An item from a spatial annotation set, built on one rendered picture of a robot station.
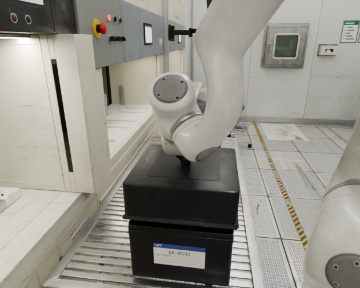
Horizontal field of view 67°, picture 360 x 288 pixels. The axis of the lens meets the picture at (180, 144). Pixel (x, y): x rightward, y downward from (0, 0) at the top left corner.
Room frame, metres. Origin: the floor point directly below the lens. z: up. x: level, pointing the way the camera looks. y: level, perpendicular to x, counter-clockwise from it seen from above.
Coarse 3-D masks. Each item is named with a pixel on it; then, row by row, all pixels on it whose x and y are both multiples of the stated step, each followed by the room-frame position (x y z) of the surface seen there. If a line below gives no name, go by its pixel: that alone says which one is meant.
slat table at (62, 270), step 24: (240, 168) 1.28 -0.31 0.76; (120, 192) 1.04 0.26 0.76; (240, 192) 1.05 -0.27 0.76; (96, 216) 0.87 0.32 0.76; (96, 240) 0.73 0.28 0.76; (120, 240) 0.73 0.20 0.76; (240, 240) 0.73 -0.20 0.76; (72, 264) 0.63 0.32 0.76; (120, 264) 0.63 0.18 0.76; (240, 264) 0.63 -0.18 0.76
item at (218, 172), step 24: (144, 168) 0.67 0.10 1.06; (168, 168) 0.67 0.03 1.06; (192, 168) 0.67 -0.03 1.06; (216, 168) 0.67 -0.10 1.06; (144, 192) 0.58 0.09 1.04; (168, 192) 0.57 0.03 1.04; (192, 192) 0.56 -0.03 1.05; (216, 192) 0.55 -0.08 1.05; (144, 216) 0.58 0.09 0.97; (168, 216) 0.57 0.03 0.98; (192, 216) 0.56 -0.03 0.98; (216, 216) 0.55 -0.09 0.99
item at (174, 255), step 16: (128, 224) 0.60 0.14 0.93; (144, 224) 0.72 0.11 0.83; (160, 224) 0.81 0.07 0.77; (176, 224) 0.81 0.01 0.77; (144, 240) 0.58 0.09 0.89; (160, 240) 0.58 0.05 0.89; (176, 240) 0.57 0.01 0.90; (192, 240) 0.56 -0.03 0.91; (208, 240) 0.56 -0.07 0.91; (224, 240) 0.55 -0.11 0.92; (144, 256) 0.58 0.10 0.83; (160, 256) 0.58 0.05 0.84; (176, 256) 0.57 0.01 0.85; (192, 256) 0.56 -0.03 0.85; (208, 256) 0.56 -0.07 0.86; (224, 256) 0.55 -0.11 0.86; (144, 272) 0.58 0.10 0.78; (160, 272) 0.58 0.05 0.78; (176, 272) 0.57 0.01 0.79; (192, 272) 0.56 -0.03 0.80; (208, 272) 0.56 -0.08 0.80; (224, 272) 0.55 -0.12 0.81
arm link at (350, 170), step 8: (352, 136) 0.37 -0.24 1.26; (352, 144) 0.37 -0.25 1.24; (344, 152) 0.39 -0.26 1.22; (352, 152) 0.37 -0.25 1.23; (344, 160) 0.39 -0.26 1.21; (352, 160) 0.38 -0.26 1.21; (336, 168) 0.41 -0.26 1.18; (344, 168) 0.39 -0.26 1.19; (352, 168) 0.38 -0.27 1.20; (336, 176) 0.40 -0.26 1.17; (344, 176) 0.39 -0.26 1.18; (352, 176) 0.38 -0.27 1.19; (328, 184) 0.41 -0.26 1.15; (336, 184) 0.39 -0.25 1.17; (344, 184) 0.37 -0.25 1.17; (352, 184) 0.36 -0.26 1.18; (328, 192) 0.38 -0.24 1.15
